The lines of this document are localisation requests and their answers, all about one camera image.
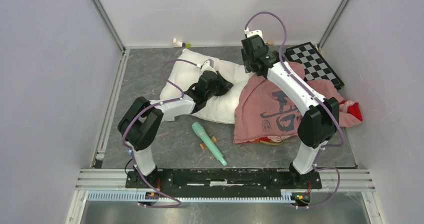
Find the white pillow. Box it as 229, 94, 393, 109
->
159, 49, 253, 124

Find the pink red patterned pillowcase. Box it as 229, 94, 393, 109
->
233, 75, 363, 144

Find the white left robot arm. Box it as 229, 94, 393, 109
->
117, 71, 233, 188

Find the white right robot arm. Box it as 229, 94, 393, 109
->
241, 34, 341, 188

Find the teal toy microphone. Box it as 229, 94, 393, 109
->
191, 122, 227, 166

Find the small toy bottle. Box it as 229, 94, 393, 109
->
172, 38, 192, 48

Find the black white checkerboard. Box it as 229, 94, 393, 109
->
284, 42, 345, 90

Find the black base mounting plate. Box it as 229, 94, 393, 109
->
146, 168, 322, 198

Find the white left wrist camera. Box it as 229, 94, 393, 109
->
196, 59, 216, 73

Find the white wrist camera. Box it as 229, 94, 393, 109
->
244, 28, 263, 40
196, 59, 216, 73

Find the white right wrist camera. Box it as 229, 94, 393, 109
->
244, 28, 263, 40

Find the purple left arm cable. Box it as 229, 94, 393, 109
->
121, 59, 203, 208

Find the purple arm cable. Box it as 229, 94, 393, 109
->
244, 11, 346, 209
121, 59, 203, 208

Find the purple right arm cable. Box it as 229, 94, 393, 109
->
244, 11, 346, 209

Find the light blue cable duct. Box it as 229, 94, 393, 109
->
87, 190, 295, 204

